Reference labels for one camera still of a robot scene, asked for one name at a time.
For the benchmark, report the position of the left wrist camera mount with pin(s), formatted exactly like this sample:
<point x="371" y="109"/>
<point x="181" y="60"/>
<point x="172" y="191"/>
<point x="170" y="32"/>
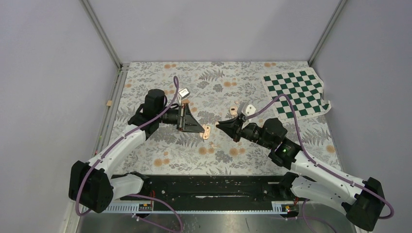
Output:
<point x="182" y="94"/>

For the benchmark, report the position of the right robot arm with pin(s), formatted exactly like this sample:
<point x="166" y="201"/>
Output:
<point x="361" y="201"/>

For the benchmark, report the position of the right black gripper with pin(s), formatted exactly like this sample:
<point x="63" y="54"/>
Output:
<point x="233" y="127"/>

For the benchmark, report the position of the green white checkerboard sheet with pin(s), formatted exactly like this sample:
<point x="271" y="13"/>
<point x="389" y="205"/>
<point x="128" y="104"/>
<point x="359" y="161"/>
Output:
<point x="303" y="87"/>

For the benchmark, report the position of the floral patterned table mat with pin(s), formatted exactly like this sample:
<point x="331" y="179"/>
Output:
<point x="214" y="88"/>

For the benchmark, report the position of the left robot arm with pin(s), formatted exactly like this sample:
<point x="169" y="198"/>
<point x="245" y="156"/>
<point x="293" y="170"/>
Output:
<point x="92" y="183"/>

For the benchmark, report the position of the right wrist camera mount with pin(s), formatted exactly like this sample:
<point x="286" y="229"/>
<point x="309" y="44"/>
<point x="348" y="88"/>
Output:
<point x="245" y="110"/>

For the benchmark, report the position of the beige earbud charging case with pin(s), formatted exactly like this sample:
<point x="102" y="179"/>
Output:
<point x="207" y="131"/>

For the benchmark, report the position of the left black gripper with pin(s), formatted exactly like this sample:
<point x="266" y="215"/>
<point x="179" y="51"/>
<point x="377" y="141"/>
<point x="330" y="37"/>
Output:
<point x="188" y="123"/>

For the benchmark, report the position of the beige square case with earbud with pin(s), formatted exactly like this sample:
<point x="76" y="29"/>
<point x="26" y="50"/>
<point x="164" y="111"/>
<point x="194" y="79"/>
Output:
<point x="233" y="111"/>

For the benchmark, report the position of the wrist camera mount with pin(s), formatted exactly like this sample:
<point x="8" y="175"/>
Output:
<point x="245" y="110"/>
<point x="182" y="94"/>

